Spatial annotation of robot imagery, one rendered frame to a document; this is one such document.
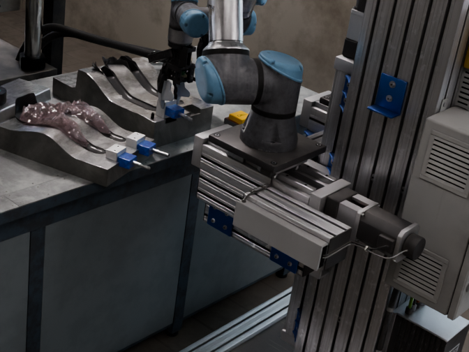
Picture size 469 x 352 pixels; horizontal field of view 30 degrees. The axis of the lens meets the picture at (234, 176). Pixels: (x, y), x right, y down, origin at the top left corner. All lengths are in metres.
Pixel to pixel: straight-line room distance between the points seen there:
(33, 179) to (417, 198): 1.04
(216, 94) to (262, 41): 2.90
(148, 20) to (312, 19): 1.27
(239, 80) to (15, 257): 0.82
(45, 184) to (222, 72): 0.63
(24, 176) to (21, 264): 0.25
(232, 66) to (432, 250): 0.66
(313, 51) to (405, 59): 2.67
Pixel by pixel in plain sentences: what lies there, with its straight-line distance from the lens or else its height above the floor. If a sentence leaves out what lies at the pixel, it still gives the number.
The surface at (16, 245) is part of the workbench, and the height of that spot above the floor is 0.64.
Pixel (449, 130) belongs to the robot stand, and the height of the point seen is 1.22.
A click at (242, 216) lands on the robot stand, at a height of 0.92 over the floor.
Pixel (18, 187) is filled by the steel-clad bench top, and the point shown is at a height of 0.80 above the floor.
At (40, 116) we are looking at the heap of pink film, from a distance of 2.63.
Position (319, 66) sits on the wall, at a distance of 4.79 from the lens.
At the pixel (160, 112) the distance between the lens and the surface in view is 2.71.
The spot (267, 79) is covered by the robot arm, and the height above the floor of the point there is 1.23.
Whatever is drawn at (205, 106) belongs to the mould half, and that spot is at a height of 0.89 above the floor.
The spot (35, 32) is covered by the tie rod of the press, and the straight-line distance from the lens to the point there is 3.24.
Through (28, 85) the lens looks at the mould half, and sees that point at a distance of 2.81.
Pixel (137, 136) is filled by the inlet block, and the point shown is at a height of 0.88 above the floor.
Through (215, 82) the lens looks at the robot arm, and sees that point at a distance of 2.11.
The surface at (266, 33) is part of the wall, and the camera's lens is 4.99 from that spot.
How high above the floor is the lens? 1.96
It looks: 26 degrees down
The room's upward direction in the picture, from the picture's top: 9 degrees clockwise
